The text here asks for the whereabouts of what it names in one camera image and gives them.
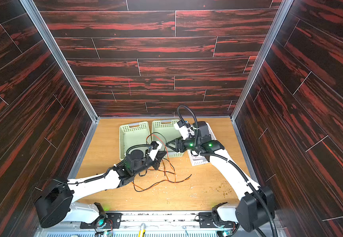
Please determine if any red and black cable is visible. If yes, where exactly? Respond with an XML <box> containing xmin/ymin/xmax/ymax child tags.
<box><xmin>146</xmin><ymin>131</ymin><xmax>178</xmax><ymax>183</ymax></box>

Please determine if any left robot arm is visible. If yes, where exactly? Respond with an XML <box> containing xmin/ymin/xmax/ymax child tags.
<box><xmin>34</xmin><ymin>149</ymin><xmax>167</xmax><ymax>228</ymax></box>

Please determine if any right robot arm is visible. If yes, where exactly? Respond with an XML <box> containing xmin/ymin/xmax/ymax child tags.
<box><xmin>166</xmin><ymin>105</ymin><xmax>278</xmax><ymax>237</ymax></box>

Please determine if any white basket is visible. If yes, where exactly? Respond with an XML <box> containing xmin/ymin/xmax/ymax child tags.
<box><xmin>187</xmin><ymin>121</ymin><xmax>216</xmax><ymax>166</ymax></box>

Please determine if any middle green basket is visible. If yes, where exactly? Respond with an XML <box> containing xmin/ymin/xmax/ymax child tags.
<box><xmin>151</xmin><ymin>119</ymin><xmax>181</xmax><ymax>144</ymax></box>

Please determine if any green basket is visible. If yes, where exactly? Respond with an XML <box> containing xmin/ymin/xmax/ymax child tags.
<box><xmin>119</xmin><ymin>121</ymin><xmax>150</xmax><ymax>161</ymax></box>
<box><xmin>151</xmin><ymin>119</ymin><xmax>181</xmax><ymax>144</ymax></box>

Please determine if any left green basket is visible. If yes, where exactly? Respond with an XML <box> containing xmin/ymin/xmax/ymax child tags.
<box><xmin>119</xmin><ymin>121</ymin><xmax>150</xmax><ymax>161</ymax></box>

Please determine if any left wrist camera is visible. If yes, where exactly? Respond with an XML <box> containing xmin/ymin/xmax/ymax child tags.
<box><xmin>148</xmin><ymin>141</ymin><xmax>162</xmax><ymax>159</ymax></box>

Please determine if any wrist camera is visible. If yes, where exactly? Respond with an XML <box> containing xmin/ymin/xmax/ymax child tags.
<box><xmin>174</xmin><ymin>120</ymin><xmax>194</xmax><ymax>140</ymax></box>
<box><xmin>148</xmin><ymin>141</ymin><xmax>162</xmax><ymax>159</ymax></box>

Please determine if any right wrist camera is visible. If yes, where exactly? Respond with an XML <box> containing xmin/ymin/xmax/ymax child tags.
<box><xmin>174</xmin><ymin>120</ymin><xmax>194</xmax><ymax>140</ymax></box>

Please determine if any orange and black cable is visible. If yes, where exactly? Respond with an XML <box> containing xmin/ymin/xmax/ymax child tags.
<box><xmin>131</xmin><ymin>159</ymin><xmax>193</xmax><ymax>193</ymax></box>

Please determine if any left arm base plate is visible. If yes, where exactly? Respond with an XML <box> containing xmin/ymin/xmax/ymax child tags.
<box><xmin>80</xmin><ymin>212</ymin><xmax>123</xmax><ymax>230</ymax></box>

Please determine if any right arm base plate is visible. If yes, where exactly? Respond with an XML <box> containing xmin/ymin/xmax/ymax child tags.
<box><xmin>194</xmin><ymin>211</ymin><xmax>237</xmax><ymax>229</ymax></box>

